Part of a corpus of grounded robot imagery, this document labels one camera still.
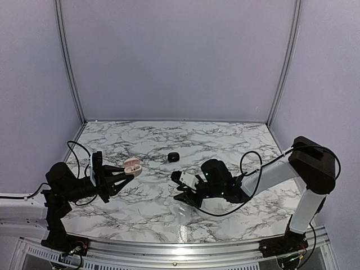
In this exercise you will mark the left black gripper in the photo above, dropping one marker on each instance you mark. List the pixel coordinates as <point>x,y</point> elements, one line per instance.
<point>100,178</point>

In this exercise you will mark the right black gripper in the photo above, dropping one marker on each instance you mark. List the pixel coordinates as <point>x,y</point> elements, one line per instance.
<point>188,198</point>

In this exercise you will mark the pink earbud charging case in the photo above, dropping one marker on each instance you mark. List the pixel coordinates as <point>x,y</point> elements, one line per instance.
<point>132,166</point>

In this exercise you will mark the black earbud charging case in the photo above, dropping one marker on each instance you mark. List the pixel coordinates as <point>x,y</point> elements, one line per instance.
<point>173,157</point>

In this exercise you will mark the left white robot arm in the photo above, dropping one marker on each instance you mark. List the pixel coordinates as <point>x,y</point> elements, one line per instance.
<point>39,215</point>

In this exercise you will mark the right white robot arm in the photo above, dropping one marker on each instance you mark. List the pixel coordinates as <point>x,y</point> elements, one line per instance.
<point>317,166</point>

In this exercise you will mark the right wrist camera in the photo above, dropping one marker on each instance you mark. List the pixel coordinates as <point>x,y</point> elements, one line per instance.
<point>183,178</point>

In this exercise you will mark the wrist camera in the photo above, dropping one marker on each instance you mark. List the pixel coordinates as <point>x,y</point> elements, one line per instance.
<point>91,172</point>
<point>183,178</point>

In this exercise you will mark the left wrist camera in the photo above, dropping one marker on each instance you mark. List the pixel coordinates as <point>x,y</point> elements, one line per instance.
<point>91,172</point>

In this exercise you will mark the front aluminium rail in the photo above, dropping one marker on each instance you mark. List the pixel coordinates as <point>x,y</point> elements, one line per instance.
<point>114,254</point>

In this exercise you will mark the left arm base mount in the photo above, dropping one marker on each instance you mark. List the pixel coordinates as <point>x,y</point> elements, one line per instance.
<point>58,239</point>

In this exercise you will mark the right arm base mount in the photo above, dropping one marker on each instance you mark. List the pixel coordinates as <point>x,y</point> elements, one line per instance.
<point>288,243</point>

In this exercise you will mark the left aluminium frame post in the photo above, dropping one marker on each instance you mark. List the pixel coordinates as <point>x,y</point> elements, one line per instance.
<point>67,61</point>

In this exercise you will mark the aluminium frame post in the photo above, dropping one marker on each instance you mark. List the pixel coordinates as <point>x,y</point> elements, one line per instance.
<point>291,44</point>
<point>67,61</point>

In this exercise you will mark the right aluminium frame post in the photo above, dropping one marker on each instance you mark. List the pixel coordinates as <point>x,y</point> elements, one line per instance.
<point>291,44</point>

